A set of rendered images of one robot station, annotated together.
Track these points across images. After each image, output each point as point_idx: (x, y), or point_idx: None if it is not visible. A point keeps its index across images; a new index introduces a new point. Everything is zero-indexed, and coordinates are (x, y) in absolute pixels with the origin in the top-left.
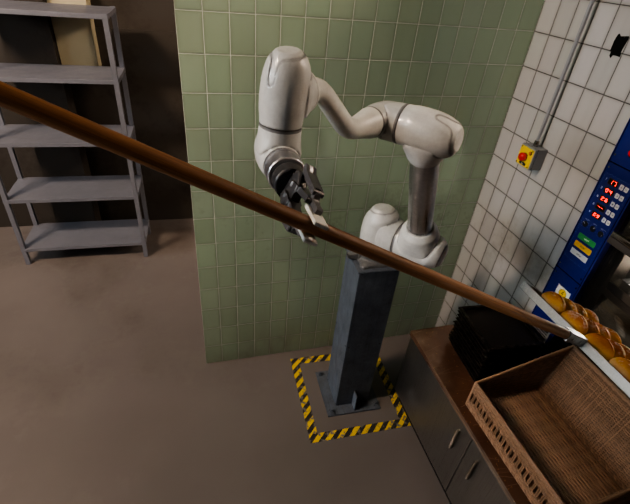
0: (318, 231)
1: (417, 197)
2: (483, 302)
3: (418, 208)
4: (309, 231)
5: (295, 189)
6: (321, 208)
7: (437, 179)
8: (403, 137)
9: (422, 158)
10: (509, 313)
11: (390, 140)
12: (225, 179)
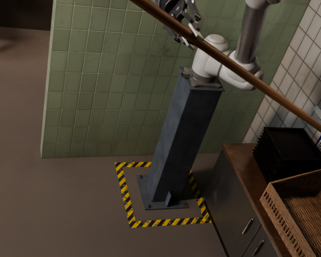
0: (196, 41)
1: (247, 32)
2: (288, 106)
3: (246, 41)
4: (191, 40)
5: (181, 12)
6: (199, 27)
7: (264, 20)
8: None
9: (257, 2)
10: (303, 117)
11: None
12: (150, 0)
